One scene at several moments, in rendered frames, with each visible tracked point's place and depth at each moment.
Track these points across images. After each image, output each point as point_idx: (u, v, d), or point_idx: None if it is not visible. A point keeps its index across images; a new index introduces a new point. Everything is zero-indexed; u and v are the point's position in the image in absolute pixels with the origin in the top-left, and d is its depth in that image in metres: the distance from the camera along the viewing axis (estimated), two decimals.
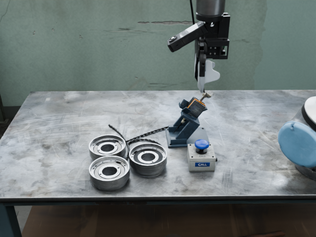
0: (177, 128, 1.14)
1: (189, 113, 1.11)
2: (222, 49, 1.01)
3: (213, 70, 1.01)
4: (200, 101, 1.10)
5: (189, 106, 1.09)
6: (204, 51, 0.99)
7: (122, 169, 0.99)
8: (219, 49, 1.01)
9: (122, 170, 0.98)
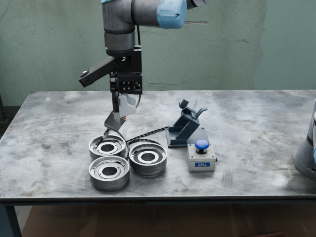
0: (98, 144, 1.05)
1: (108, 127, 1.01)
2: (137, 83, 0.95)
3: (128, 105, 0.97)
4: None
5: (108, 119, 1.00)
6: (116, 87, 0.93)
7: (122, 169, 0.99)
8: (134, 83, 0.95)
9: (122, 170, 0.98)
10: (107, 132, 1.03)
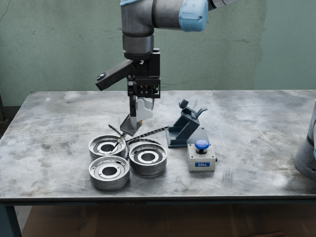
0: (113, 148, 1.03)
1: (124, 131, 0.99)
2: (154, 87, 0.93)
3: (145, 108, 0.95)
4: None
5: (124, 123, 0.98)
6: (133, 90, 0.91)
7: (122, 169, 0.99)
8: (152, 87, 0.93)
9: (122, 170, 0.98)
10: (123, 137, 1.01)
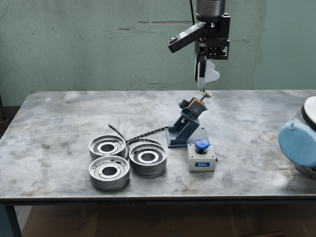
0: (177, 128, 1.14)
1: (189, 113, 1.11)
2: (222, 49, 1.01)
3: (213, 70, 1.02)
4: (200, 101, 1.10)
5: (189, 106, 1.09)
6: (204, 51, 0.99)
7: (122, 169, 0.99)
8: (219, 49, 1.01)
9: (122, 170, 0.98)
10: None
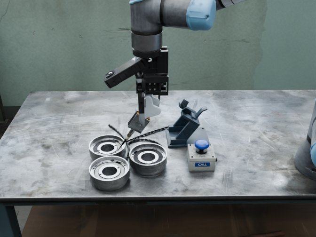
0: (121, 145, 1.04)
1: (132, 128, 1.01)
2: (162, 84, 0.95)
3: (153, 106, 0.96)
4: None
5: (132, 120, 1.00)
6: (142, 88, 0.92)
7: (122, 169, 0.99)
8: (160, 84, 0.95)
9: (122, 170, 0.98)
10: (131, 133, 1.02)
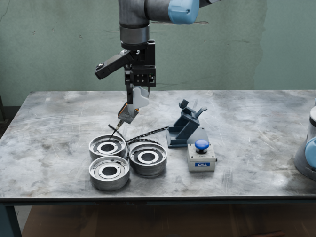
0: (112, 134, 1.09)
1: (122, 119, 1.05)
2: (150, 75, 0.99)
3: (141, 97, 1.00)
4: None
5: (122, 112, 1.04)
6: (130, 79, 0.96)
7: (122, 169, 0.99)
8: (148, 75, 0.99)
9: (122, 170, 0.98)
10: (121, 123, 1.07)
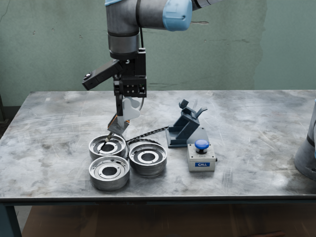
0: (101, 147, 1.04)
1: (112, 131, 1.00)
2: (141, 86, 0.94)
3: (132, 108, 0.95)
4: None
5: (111, 123, 0.99)
6: (120, 90, 0.91)
7: (122, 169, 0.99)
8: (138, 86, 0.94)
9: (122, 170, 0.98)
10: (111, 136, 1.02)
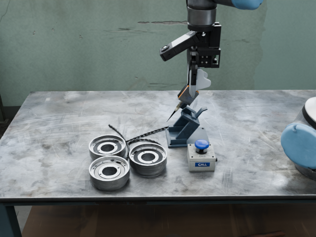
0: (170, 116, 1.12)
1: (182, 100, 1.08)
2: (213, 58, 1.02)
3: (204, 78, 1.04)
4: None
5: (182, 93, 1.07)
6: (196, 60, 1.00)
7: (122, 169, 0.99)
8: (211, 58, 1.02)
9: (122, 170, 0.98)
10: (180, 105, 1.10)
